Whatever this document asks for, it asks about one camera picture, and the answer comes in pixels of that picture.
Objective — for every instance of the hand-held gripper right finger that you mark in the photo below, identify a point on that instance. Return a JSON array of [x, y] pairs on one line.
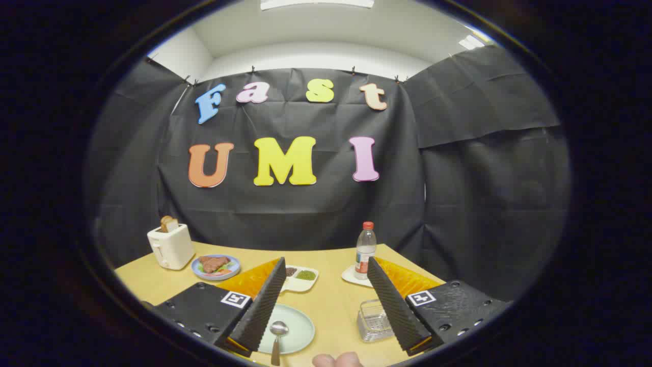
[[395, 306]]

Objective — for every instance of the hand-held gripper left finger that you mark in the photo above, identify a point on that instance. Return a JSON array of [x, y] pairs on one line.
[[262, 311]]

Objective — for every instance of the clear drainer basket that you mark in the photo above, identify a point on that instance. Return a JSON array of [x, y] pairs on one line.
[[372, 321]]

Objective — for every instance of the pale green plate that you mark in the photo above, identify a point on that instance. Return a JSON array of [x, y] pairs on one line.
[[299, 326]]

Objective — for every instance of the white divided dish with beans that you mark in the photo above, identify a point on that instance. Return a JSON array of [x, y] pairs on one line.
[[304, 283]]

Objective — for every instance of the blue plate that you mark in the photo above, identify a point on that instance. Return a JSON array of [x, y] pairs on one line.
[[233, 267]]

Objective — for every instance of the white square coaster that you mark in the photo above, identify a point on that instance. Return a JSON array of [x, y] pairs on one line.
[[349, 277]]

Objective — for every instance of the clear water bottle red cap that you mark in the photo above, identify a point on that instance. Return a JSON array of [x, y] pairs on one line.
[[365, 252]]

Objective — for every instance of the cooked steak with vegetables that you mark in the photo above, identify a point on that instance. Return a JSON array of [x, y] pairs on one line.
[[213, 263]]

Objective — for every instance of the black backdrop cloth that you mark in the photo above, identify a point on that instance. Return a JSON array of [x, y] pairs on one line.
[[305, 214]]

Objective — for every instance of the white toaster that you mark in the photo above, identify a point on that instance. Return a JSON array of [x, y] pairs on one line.
[[170, 250]]

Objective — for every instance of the toasted bread slice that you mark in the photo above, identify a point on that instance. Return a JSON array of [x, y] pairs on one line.
[[168, 223]]

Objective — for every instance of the small ceiling light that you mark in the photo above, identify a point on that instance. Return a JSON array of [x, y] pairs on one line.
[[471, 42]]

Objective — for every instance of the long ceiling light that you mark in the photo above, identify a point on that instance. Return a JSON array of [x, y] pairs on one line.
[[316, 3]]

